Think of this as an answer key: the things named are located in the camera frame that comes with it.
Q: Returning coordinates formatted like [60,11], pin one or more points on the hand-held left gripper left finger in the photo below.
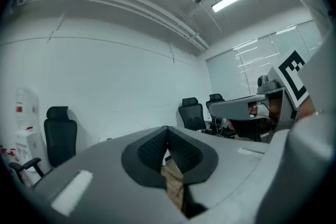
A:
[105,178]

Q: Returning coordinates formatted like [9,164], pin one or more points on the pack of red-capped bottles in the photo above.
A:
[6,157]

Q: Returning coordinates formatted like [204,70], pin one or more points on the white water dispenser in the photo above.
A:
[29,157]

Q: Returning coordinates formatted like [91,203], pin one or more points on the person's cream t-shirt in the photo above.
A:
[312,165]

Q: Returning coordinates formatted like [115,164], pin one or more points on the black office chair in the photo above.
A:
[215,101]
[193,115]
[60,136]

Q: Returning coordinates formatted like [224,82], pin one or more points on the grey gripper camera module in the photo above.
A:
[263,82]

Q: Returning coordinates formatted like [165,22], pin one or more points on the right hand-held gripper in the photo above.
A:
[291,78]

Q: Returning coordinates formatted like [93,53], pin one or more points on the white window blinds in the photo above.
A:
[228,76]

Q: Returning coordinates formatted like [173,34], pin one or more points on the person's right forearm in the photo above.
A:
[307,110]

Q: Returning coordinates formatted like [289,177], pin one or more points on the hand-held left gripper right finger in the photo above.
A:
[231,165]

